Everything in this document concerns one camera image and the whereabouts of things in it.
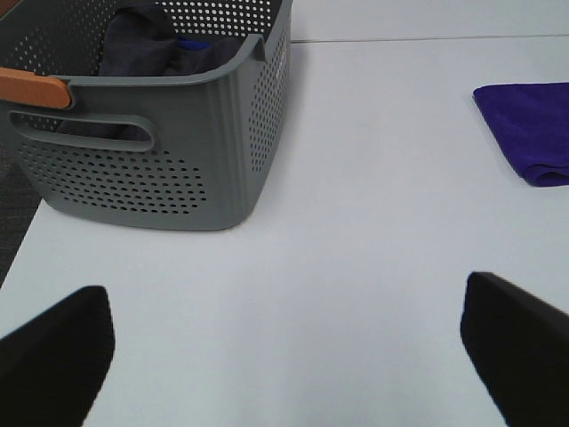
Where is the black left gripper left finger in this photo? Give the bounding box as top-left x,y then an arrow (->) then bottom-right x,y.
1,286 -> 116,426

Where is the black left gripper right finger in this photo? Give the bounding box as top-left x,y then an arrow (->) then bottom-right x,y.
460,272 -> 568,426

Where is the purple towel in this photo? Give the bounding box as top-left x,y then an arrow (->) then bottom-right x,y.
473,82 -> 568,187

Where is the grey perforated plastic basket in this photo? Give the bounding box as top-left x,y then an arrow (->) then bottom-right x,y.
1,1 -> 292,230

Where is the dark grey towel in basket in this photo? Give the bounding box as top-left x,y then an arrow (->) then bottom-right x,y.
85,4 -> 242,134

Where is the blue towel in basket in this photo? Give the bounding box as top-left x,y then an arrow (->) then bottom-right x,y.
177,37 -> 212,52

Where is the orange wooden basket handle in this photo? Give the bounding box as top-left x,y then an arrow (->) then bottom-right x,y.
1,68 -> 72,109

